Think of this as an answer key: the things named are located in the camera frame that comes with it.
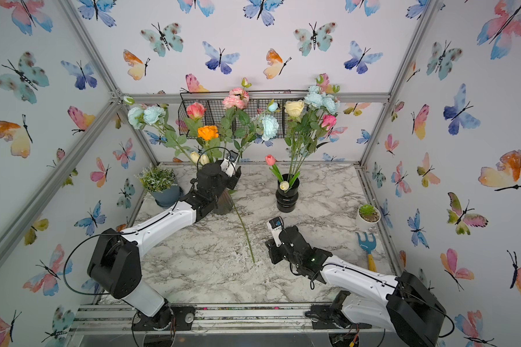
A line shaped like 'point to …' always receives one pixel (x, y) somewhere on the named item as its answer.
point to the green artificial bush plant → (156, 178)
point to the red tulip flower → (270, 160)
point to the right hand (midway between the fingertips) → (268, 241)
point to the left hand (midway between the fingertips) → (233, 161)
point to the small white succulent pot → (367, 218)
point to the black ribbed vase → (286, 201)
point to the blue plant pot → (168, 198)
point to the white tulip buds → (204, 158)
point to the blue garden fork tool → (369, 246)
